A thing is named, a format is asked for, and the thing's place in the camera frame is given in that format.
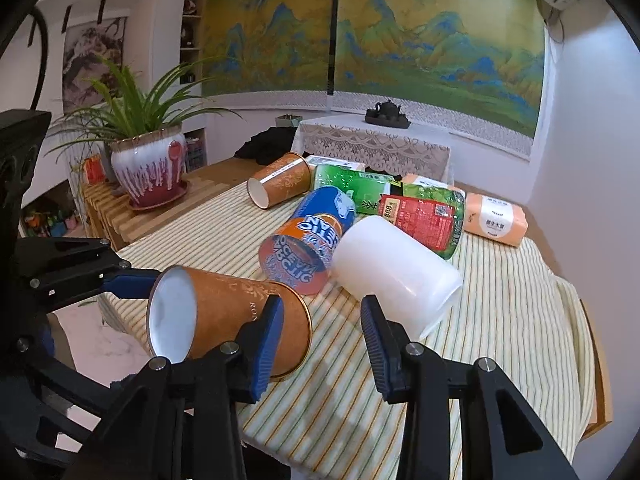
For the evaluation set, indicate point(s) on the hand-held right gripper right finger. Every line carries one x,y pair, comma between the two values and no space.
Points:
375,350

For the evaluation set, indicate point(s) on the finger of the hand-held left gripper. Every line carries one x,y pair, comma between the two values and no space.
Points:
132,282
35,375

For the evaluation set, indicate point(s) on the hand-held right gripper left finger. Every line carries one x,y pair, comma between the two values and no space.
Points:
264,360

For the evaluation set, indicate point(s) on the orange paper cup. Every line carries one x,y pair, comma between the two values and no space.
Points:
225,310
285,177

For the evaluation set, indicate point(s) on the white plastic cup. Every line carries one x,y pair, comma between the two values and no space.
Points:
395,270

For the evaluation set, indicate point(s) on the blue and orange printed cup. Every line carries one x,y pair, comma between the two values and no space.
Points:
310,230

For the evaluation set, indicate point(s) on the slatted wooden bench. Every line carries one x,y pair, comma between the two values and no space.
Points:
110,210

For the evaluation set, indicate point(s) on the red pot saucer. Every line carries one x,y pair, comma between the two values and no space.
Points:
170,199

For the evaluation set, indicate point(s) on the ink painting scroll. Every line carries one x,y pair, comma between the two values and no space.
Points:
90,60

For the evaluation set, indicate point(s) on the potted green plant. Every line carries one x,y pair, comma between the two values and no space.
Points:
147,160

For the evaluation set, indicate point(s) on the striped tablecloth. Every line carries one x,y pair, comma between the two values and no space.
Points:
500,320

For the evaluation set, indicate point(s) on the green and red snack packet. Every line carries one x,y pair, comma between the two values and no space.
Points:
425,215

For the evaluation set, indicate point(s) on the green tea packet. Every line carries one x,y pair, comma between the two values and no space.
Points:
350,185

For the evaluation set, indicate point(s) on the peach tissue pack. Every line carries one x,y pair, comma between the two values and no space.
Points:
495,220

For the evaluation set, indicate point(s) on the peach flat packet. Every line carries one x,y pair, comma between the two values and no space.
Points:
425,180

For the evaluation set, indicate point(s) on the black cloth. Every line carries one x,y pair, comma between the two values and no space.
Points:
267,145

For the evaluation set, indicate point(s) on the white flat box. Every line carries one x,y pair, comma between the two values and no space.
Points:
335,161

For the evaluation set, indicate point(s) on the lace covered side table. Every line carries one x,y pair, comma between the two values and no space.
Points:
380,145

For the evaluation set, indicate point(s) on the green square box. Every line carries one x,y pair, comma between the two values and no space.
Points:
289,122

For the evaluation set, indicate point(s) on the wooden table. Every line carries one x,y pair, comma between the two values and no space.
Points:
600,385

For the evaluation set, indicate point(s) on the dark tea set tray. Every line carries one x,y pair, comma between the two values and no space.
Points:
387,116

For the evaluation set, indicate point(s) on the white wall shelf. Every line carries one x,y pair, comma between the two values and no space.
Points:
194,35

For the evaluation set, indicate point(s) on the landscape wall painting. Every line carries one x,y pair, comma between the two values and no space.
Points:
400,35

